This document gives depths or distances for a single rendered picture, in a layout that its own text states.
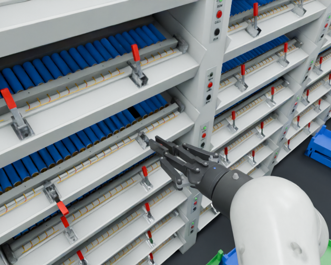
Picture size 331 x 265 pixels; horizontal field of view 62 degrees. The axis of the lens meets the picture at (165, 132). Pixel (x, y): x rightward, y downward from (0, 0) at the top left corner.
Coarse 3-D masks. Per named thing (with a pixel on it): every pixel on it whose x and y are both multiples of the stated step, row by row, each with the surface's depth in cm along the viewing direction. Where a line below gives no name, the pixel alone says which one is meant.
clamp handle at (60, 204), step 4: (52, 192) 62; (52, 196) 62; (56, 196) 62; (56, 200) 61; (60, 200) 61; (60, 204) 60; (60, 208) 59; (64, 208) 59; (64, 212) 58; (68, 212) 59
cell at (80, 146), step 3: (72, 135) 71; (75, 135) 72; (72, 138) 71; (75, 138) 71; (78, 138) 72; (75, 141) 71; (78, 141) 71; (75, 144) 71; (78, 144) 70; (81, 144) 71; (78, 147) 70; (81, 147) 70; (84, 147) 71; (78, 150) 71
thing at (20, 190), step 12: (168, 108) 83; (144, 120) 78; (156, 120) 81; (168, 120) 82; (120, 132) 74; (132, 132) 76; (108, 144) 72; (84, 156) 69; (60, 168) 66; (72, 168) 68; (84, 168) 69; (36, 180) 63; (48, 180) 65; (12, 192) 60; (24, 192) 62; (0, 204) 59
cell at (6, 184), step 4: (0, 168) 63; (0, 172) 62; (4, 172) 63; (0, 176) 62; (4, 176) 62; (0, 180) 62; (4, 180) 62; (8, 180) 62; (4, 184) 61; (8, 184) 62; (4, 188) 61
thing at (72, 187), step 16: (176, 96) 86; (176, 112) 86; (192, 112) 83; (144, 128) 80; (160, 128) 81; (176, 128) 82; (128, 144) 76; (64, 160) 69; (96, 160) 71; (112, 160) 72; (128, 160) 73; (80, 176) 68; (96, 176) 69; (112, 176) 74; (64, 192) 65; (80, 192) 68; (16, 208) 61; (32, 208) 62; (48, 208) 63; (0, 224) 59; (16, 224) 59; (32, 224) 63; (0, 240) 59
